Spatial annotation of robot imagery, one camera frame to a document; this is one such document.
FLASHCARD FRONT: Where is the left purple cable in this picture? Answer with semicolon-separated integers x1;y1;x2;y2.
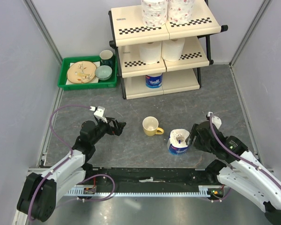
27;105;116;221

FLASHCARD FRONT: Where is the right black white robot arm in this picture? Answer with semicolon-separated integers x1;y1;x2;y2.
187;120;281;225

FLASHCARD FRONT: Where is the blue paper towel roll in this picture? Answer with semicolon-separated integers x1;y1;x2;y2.
167;129;190;155
145;73;163;89

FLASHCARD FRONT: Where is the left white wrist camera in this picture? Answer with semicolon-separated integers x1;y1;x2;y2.
93;106;108;123

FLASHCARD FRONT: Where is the green plastic tray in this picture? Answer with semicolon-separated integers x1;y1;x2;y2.
58;55;118;91

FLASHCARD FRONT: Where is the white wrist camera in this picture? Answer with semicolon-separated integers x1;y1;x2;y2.
206;112;222;129
93;106;108;123

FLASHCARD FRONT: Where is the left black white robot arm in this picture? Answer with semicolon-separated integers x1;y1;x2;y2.
16;118;126;222

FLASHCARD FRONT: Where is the yellow ceramic mug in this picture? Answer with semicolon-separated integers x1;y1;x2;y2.
142;116;164;136

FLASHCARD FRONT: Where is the dark green mug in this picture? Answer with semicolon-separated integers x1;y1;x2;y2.
99;50;113;67

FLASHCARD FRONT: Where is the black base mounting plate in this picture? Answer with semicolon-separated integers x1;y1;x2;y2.
86;167;221;194

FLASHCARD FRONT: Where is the cream three-tier shelf rack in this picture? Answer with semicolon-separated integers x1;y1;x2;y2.
109;0;229;99

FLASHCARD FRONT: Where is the floral ceramic plate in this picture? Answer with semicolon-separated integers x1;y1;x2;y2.
67;60;97;84

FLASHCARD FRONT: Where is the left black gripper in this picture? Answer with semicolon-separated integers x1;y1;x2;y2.
91;117;126;145

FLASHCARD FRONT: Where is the light green ceramic bowl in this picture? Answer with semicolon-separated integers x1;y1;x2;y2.
95;65;112;81

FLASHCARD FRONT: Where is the plain white paper towel roll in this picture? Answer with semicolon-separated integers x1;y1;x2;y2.
162;38;185;62
139;41;162;64

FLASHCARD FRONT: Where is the floral white paper towel roll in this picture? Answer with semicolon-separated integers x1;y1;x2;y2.
167;0;195;24

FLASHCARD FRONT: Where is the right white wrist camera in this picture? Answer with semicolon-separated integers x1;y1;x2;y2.
206;112;222;129

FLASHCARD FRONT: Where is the blue slotted cable duct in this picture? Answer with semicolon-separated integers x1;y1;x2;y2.
65;187;223;197

